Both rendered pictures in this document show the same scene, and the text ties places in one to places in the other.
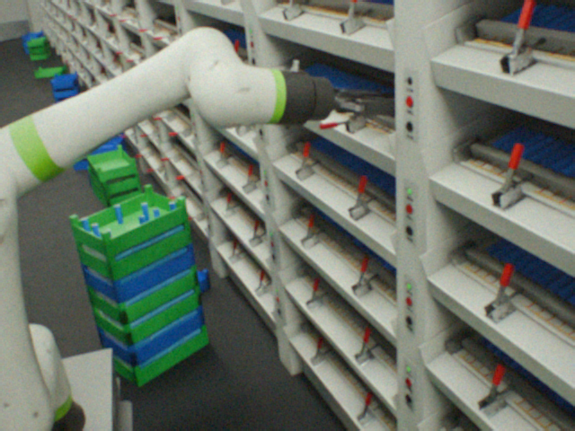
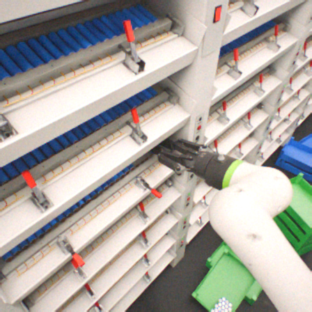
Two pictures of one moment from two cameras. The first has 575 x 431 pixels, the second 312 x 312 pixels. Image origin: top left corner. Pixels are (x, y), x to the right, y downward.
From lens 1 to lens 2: 145 cm
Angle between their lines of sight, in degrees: 88
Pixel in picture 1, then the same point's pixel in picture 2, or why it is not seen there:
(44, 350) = not seen: outside the picture
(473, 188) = (212, 130)
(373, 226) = (157, 208)
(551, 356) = (231, 143)
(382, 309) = (159, 230)
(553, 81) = (246, 69)
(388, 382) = (161, 246)
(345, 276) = (131, 257)
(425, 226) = not seen: hidden behind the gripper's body
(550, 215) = (230, 111)
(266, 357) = not seen: outside the picture
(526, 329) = (221, 149)
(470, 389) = (201, 189)
